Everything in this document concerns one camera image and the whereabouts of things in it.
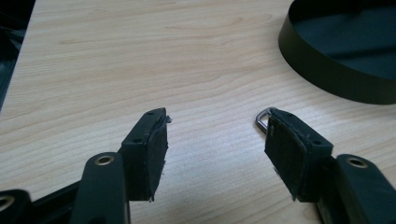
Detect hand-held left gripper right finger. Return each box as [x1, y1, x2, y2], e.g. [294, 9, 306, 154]
[263, 107, 334, 203]

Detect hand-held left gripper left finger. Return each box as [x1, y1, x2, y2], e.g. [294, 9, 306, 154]
[118, 106, 173, 203]

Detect round black tray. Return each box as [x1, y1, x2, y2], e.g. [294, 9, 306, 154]
[277, 0, 396, 105]

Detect dark floor equipment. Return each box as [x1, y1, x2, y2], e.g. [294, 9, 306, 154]
[0, 0, 36, 111]

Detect small metal ring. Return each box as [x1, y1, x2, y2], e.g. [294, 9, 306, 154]
[255, 106, 276, 135]

